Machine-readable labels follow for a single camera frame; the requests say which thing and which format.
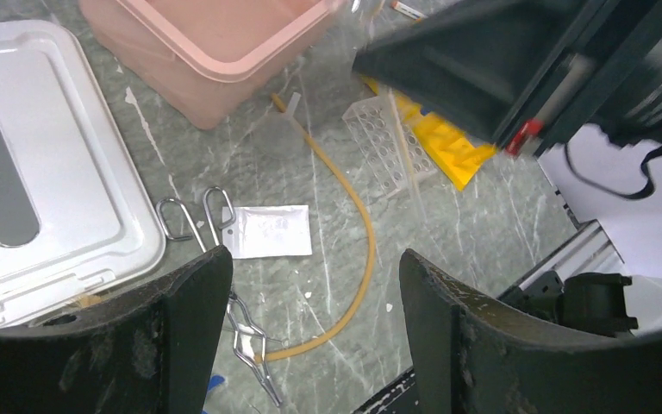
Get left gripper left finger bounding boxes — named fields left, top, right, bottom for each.
left=0, top=263, right=218, bottom=413

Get pink plastic bin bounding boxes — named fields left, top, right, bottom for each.
left=78, top=0, right=343, bottom=129

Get clear acrylic tube rack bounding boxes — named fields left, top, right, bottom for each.
left=342, top=97, right=438, bottom=198

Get metal crucible tongs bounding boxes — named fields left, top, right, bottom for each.
left=154, top=186, right=283, bottom=407

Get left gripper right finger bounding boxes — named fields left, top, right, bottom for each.
left=399, top=249, right=662, bottom=413

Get blue safety glasses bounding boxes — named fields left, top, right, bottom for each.
left=205, top=374, right=226, bottom=401

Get black base frame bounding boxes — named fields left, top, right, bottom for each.
left=353, top=367, right=422, bottom=414

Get clear plastic funnel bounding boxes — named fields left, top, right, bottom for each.
left=253, top=92, right=305, bottom=160

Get white bin lid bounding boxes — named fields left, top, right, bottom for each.
left=0, top=20, right=166, bottom=328

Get glass stirring rod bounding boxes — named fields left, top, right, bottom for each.
left=380, top=86, right=427, bottom=223

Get white orange marker pen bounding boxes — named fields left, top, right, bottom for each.
left=390, top=0, right=427, bottom=21

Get yellow rubber tubing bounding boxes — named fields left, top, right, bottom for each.
left=254, top=98, right=377, bottom=362

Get yellow test tube rack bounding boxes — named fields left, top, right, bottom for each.
left=362, top=77, right=497, bottom=191

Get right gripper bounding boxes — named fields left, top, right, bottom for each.
left=353, top=1, right=662, bottom=155

